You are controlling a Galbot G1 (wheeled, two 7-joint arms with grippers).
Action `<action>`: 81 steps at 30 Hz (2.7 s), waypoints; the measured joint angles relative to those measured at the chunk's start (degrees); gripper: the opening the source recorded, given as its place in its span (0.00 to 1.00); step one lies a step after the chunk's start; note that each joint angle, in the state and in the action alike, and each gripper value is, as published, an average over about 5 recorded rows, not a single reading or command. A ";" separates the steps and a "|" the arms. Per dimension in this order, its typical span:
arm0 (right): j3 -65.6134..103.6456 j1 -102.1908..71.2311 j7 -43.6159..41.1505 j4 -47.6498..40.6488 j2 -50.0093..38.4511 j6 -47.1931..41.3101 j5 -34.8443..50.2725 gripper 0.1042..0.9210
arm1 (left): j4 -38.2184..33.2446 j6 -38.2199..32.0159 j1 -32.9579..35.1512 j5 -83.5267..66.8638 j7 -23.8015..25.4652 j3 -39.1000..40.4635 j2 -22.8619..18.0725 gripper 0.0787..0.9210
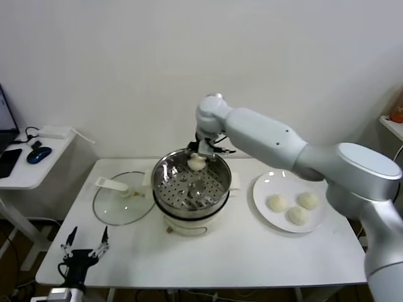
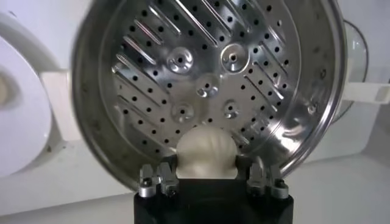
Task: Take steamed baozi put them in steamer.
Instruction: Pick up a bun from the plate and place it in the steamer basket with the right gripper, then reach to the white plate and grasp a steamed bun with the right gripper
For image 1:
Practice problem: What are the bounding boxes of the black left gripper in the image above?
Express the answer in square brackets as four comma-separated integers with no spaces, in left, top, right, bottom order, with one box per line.
[60,225,111,286]

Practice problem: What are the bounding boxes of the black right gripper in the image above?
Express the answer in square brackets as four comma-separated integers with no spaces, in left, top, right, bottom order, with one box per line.
[188,129,228,160]

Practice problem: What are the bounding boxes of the white steamed baozi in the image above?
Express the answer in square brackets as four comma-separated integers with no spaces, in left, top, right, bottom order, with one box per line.
[188,154,207,171]
[297,191,319,210]
[287,206,311,226]
[266,194,288,212]

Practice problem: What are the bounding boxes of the stainless steel steamer basket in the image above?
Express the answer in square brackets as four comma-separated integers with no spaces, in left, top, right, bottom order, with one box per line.
[143,147,242,217]

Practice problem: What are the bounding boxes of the white electric pot base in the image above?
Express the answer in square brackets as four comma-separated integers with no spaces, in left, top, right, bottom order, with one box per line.
[152,188,230,236]

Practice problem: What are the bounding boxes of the white side table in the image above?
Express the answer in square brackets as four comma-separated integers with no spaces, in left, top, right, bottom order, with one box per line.
[0,127,78,271]

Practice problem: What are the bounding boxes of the blue computer mouse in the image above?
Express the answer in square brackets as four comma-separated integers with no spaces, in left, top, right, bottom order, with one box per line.
[26,147,52,165]

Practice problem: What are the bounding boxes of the white round plate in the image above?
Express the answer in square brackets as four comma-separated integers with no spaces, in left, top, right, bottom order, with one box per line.
[253,169,327,233]

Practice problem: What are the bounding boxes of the black smartphone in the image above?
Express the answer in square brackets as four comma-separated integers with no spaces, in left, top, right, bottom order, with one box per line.
[0,148,23,179]

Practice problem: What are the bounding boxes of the white flat adapter box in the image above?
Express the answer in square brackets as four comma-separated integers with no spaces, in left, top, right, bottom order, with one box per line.
[38,125,72,140]

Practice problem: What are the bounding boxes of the black laptop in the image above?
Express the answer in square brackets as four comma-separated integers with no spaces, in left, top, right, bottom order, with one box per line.
[0,83,20,155]

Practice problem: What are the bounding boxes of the white shelf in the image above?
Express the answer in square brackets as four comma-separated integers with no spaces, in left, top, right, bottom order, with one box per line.
[379,115,403,141]

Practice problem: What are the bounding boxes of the orange object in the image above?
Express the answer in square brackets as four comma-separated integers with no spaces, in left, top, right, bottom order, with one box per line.
[389,94,403,123]

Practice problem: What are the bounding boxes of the black floor cable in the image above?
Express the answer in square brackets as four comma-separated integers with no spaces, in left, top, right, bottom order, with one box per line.
[0,226,20,264]

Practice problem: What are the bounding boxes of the thin white cable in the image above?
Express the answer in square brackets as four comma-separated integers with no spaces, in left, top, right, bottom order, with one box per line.
[71,127,96,145]

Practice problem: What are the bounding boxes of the black usb cable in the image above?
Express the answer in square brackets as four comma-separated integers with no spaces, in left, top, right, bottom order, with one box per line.
[12,126,44,151]

